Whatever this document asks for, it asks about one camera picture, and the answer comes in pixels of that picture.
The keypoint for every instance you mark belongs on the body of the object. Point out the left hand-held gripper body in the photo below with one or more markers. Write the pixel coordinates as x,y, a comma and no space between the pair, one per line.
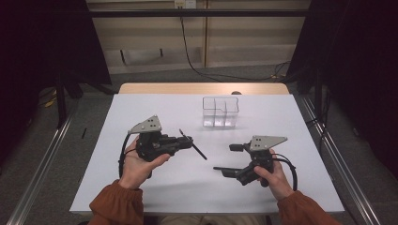
150,146

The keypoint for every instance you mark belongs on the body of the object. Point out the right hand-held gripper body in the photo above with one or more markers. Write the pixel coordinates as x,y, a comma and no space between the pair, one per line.
266,142

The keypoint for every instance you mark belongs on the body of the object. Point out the black pen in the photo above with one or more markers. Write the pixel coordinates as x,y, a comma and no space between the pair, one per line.
200,153

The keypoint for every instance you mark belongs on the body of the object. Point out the clear plastic organizer box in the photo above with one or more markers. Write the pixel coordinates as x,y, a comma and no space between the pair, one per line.
220,120

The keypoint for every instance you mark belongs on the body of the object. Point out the person's left hand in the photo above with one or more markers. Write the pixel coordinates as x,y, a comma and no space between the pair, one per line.
134,168

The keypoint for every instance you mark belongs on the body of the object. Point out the person's right hand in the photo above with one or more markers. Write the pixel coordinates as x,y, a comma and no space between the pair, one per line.
277,181

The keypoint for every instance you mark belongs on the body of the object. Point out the white table sheet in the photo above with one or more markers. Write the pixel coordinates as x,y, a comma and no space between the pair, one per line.
150,106

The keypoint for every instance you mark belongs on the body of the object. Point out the wooden table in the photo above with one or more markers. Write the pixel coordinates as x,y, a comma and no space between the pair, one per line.
187,88

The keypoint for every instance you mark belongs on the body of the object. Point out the black metal stand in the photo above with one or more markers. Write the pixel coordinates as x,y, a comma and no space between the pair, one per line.
61,103

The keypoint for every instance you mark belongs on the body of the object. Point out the yellow floor item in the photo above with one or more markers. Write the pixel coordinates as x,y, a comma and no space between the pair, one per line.
50,102

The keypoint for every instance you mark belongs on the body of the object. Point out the dark curtain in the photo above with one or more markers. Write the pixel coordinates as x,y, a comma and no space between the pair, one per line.
369,62
31,47

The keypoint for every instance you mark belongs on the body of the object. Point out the black horizontal bar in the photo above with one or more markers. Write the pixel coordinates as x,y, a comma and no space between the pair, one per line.
219,13

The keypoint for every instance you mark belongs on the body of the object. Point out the metal floor rail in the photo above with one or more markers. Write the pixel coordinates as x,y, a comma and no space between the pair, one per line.
332,146
48,156

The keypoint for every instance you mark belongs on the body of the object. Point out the white wall socket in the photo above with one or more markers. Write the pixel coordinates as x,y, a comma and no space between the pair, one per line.
185,3

